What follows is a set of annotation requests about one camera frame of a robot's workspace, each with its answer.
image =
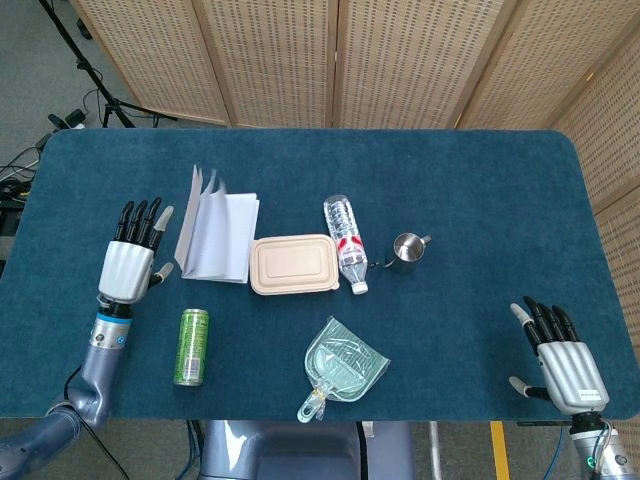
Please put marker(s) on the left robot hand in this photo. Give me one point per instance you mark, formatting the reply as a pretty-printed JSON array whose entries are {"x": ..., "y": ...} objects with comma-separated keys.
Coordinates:
[{"x": 125, "y": 265}]

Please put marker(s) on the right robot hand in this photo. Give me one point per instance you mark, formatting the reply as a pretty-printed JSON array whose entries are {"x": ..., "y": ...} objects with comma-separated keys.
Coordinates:
[{"x": 570, "y": 370}]

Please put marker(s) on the lined paper notebook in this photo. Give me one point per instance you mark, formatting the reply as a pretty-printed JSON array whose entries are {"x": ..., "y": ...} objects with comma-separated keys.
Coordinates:
[{"x": 225, "y": 240}]

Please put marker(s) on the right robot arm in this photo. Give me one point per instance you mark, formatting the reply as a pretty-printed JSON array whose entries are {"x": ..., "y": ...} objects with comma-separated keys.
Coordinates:
[{"x": 595, "y": 450}]

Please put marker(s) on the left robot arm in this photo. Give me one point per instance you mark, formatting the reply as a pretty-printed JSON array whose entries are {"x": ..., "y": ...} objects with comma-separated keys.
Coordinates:
[{"x": 102, "y": 360}]

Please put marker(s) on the green hand brush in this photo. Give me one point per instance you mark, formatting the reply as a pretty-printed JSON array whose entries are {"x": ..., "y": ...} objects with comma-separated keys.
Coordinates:
[{"x": 332, "y": 371}]

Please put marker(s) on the green drink can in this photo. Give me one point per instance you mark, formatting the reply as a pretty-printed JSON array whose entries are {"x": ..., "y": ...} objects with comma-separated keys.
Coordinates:
[{"x": 192, "y": 345}]

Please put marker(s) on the black power adapter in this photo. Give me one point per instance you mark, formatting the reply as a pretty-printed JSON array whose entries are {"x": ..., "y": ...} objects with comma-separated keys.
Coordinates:
[{"x": 70, "y": 119}]

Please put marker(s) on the white table leg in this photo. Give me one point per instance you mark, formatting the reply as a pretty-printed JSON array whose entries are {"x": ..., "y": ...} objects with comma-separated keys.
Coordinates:
[{"x": 436, "y": 450}]

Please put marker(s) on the black tripod stand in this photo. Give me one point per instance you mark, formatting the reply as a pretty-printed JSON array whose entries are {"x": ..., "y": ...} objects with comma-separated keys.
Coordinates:
[{"x": 107, "y": 100}]

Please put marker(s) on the beige lidded food container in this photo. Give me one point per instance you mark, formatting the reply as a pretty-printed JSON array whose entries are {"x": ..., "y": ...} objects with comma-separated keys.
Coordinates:
[{"x": 292, "y": 262}]

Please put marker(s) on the stainless steel spouted pitcher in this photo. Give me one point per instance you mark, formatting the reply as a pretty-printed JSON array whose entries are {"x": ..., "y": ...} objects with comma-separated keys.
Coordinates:
[{"x": 407, "y": 259}]

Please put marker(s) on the green plastic-wrapped dustpan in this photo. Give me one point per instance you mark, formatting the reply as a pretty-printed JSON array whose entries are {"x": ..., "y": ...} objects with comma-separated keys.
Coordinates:
[{"x": 362, "y": 357}]

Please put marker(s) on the blue tablecloth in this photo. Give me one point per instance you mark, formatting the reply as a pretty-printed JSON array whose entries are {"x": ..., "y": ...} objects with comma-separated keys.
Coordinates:
[{"x": 450, "y": 200}]

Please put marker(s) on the clear plastic water bottle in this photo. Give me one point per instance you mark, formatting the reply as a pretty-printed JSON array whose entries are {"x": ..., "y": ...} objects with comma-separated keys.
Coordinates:
[{"x": 344, "y": 230}]

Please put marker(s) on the blue-grey robot torso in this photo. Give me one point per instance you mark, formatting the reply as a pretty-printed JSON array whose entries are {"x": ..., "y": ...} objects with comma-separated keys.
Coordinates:
[{"x": 300, "y": 450}]

